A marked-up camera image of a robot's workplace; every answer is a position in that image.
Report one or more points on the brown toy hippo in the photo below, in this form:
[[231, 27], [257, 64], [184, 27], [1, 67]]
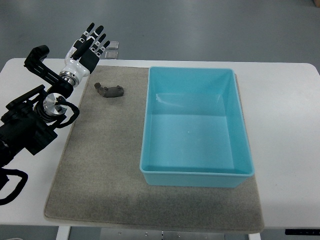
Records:
[[109, 92]]

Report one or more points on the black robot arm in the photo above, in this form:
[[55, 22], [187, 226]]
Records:
[[31, 119]]

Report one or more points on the grey felt mat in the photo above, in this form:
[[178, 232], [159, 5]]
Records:
[[99, 181]]

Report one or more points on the black table control panel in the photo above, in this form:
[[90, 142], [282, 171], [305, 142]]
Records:
[[302, 232]]

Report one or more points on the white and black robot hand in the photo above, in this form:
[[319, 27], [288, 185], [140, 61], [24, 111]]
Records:
[[84, 55]]

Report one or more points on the blue plastic box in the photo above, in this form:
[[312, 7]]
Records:
[[194, 129]]

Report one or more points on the white table leg frame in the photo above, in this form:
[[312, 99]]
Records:
[[64, 232]]

